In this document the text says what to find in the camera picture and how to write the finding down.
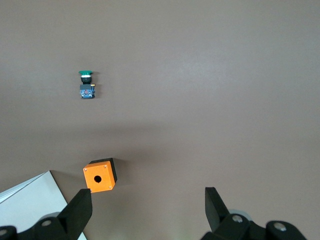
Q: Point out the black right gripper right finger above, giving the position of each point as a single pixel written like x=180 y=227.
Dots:
x=217 y=215

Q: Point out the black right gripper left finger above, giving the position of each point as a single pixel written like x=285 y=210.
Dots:
x=72 y=215

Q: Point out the white drawer cabinet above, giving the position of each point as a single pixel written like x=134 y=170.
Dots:
x=30 y=200

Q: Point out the green mushroom push button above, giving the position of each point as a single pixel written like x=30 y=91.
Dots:
x=86 y=87

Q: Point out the orange button enclosure box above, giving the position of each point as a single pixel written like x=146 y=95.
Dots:
x=98 y=178

